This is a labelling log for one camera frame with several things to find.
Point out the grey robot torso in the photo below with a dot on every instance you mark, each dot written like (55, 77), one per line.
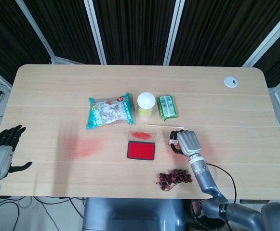
(132, 214)

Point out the teal snack bag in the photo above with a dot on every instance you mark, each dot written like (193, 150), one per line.
(110, 111)

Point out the white partition frame post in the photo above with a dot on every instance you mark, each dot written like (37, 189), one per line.
(95, 31)
(267, 41)
(36, 33)
(174, 31)

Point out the red grape bunch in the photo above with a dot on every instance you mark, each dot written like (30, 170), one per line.
(176, 176)

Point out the clear tennis ball tube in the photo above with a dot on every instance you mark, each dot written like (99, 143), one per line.
(145, 101)

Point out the wooden chopstick in clear sleeve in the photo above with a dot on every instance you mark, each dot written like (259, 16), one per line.
(165, 125)

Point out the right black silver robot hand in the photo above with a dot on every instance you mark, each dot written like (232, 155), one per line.
(189, 143)

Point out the green tissue pack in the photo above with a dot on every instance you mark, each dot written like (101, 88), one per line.
(168, 107)

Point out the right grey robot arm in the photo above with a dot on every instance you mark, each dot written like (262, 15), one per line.
(207, 180)

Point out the red ink pad clear lid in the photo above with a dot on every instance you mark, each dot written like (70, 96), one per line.
(140, 150)

